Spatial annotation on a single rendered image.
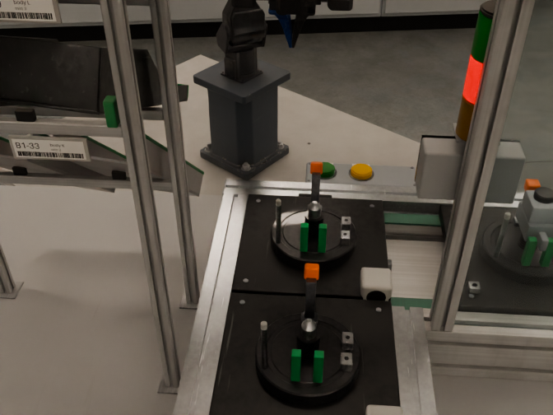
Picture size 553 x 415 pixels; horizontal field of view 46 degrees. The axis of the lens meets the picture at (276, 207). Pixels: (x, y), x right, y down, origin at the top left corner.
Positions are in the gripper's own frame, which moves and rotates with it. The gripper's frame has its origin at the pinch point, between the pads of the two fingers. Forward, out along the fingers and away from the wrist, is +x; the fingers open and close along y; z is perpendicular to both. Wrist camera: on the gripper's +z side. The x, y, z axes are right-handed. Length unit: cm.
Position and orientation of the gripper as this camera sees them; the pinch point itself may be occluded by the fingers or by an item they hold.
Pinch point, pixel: (292, 26)
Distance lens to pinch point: 108.8
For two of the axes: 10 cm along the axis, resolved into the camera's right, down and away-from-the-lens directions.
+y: 10.0, 0.5, -0.6
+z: -0.8, 6.2, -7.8
